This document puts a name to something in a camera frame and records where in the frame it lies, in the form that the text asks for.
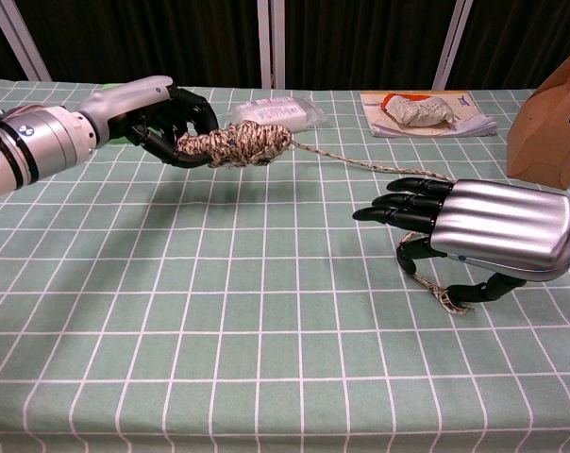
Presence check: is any white orange crumpled package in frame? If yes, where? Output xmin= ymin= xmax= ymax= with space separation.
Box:
xmin=381 ymin=92 xmax=456 ymax=127

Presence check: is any paper booklet stack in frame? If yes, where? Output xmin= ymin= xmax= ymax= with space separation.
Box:
xmin=360 ymin=91 xmax=498 ymax=139

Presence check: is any white packet in clear plastic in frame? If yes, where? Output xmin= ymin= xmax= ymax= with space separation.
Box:
xmin=226 ymin=96 xmax=327 ymax=131

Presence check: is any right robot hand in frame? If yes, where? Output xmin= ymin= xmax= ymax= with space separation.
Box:
xmin=352 ymin=176 xmax=570 ymax=308

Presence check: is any braided beige rope bundle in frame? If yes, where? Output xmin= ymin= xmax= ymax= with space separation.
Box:
xmin=176 ymin=120 xmax=475 ymax=316

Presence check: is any brown paper bag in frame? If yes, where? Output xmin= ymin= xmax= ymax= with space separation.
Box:
xmin=506 ymin=52 xmax=570 ymax=190

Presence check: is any green checked tablecloth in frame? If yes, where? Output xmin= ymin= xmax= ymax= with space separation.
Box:
xmin=0 ymin=77 xmax=570 ymax=453

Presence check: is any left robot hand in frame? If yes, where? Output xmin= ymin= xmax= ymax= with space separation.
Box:
xmin=76 ymin=74 xmax=220 ymax=170

